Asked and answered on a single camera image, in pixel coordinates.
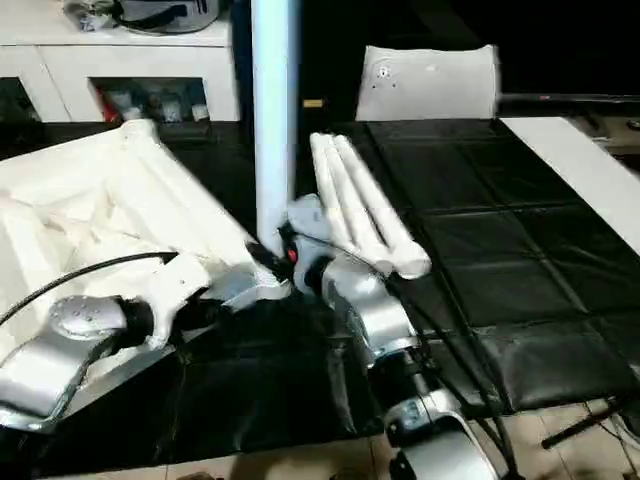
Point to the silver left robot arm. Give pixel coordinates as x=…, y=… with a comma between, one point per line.
x=60, y=350

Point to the small tan label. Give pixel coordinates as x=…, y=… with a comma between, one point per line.
x=314, y=102

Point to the white cabinet with glass doors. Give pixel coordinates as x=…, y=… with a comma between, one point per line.
x=100, y=65

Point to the white cushion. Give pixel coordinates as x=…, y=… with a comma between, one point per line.
x=425, y=82

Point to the red bottle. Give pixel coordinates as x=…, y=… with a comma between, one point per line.
x=107, y=100

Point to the white flat board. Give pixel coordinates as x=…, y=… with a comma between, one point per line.
x=590, y=170

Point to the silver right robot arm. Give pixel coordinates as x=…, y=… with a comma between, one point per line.
x=400, y=350

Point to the grey clutter on cabinet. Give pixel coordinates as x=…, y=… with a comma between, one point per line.
x=150, y=12

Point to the black work mat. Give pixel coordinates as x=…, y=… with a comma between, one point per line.
x=480, y=220

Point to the black metal stand leg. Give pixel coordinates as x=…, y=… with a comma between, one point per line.
x=590, y=420

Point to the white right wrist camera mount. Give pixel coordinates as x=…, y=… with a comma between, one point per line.
x=315, y=230

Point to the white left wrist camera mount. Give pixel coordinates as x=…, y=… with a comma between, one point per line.
x=178, y=295

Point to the white plastic table top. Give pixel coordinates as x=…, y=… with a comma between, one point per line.
x=90, y=210

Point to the white plastic table leg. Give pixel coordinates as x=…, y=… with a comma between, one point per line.
x=350, y=200
x=330, y=190
x=385, y=220
x=276, y=100

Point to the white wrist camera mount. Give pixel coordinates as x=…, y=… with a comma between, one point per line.
x=178, y=295
x=315, y=230

